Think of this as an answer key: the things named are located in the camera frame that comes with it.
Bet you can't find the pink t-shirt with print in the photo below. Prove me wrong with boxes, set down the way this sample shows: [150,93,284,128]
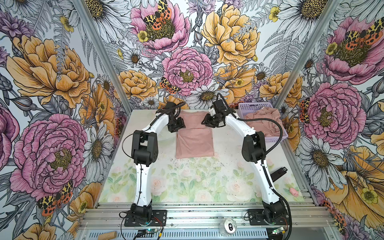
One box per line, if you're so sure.
[176,111,215,159]

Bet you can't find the pink shorts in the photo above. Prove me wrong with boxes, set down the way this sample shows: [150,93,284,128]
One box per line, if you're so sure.
[243,107,284,137]

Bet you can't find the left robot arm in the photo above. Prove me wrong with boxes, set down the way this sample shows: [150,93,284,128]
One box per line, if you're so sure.
[130,102,186,225]

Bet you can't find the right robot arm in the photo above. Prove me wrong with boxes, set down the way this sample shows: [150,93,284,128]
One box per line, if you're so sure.
[202,99,292,224]

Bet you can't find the black remote-like device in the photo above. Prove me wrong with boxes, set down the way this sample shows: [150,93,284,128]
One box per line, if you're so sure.
[271,167,288,182]

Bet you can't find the green circuit board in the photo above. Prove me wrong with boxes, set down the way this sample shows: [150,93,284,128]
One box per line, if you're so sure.
[136,228,163,238]

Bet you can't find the wooden cork block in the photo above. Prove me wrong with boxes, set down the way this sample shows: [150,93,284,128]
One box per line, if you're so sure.
[98,231,118,240]

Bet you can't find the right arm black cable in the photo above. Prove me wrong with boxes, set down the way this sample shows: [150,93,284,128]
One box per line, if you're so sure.
[216,92,293,240]

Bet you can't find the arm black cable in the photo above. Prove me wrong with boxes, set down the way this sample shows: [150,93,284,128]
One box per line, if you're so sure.
[121,101,187,211]
[216,92,293,240]

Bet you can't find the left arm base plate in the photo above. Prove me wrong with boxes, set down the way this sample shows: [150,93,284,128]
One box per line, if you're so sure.
[123,210,168,227]

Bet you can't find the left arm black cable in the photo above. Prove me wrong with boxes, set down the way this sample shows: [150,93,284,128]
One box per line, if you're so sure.
[121,101,187,211]

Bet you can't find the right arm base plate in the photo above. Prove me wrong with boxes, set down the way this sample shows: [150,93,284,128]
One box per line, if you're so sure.
[244,209,291,226]

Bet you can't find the aluminium front rail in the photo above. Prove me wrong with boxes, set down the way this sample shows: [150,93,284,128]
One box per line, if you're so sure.
[79,203,334,230]

